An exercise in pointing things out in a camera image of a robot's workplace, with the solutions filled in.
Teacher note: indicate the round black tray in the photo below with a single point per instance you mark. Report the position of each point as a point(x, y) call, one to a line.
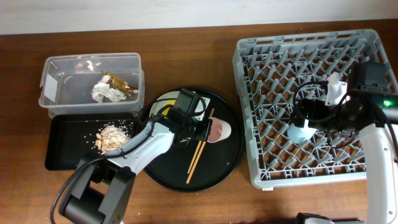
point(217, 160)

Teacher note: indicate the black rectangular tray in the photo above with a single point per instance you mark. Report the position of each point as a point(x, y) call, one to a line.
point(74, 135)

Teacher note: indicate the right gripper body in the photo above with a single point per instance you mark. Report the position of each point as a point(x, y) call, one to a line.
point(318, 109)

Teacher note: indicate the grey dishwasher rack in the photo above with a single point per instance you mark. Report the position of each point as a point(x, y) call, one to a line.
point(272, 71)

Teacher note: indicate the pink cup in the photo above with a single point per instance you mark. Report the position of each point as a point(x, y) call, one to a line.
point(220, 130)

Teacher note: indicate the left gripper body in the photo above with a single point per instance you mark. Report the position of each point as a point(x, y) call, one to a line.
point(202, 128)

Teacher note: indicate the clear plastic bin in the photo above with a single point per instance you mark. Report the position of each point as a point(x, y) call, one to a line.
point(67, 82)

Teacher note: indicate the upper wooden chopstick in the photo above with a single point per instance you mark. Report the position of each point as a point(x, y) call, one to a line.
point(201, 131)

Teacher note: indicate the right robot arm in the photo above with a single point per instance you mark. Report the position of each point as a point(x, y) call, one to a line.
point(364, 107)

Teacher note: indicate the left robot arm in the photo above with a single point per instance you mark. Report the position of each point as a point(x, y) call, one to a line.
point(100, 188)

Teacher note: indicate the blue cup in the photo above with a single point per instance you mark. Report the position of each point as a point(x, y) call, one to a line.
point(298, 135)

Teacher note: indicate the grey plate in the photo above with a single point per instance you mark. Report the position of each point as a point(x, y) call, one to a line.
point(168, 98)

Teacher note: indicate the lower wooden chopstick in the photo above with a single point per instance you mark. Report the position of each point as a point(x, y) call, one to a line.
point(195, 160)

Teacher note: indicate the food scraps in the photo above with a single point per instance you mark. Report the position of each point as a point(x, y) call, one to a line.
point(107, 138)

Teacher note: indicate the yellow bowl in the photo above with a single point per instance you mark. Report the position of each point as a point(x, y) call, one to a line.
point(165, 109)

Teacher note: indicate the wooden chopstick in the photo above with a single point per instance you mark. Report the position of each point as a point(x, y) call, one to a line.
point(201, 131)
point(195, 160)

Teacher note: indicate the white tissue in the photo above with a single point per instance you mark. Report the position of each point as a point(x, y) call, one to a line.
point(103, 89)

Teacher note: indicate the golden wrapper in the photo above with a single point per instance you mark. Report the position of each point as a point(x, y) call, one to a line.
point(115, 82)

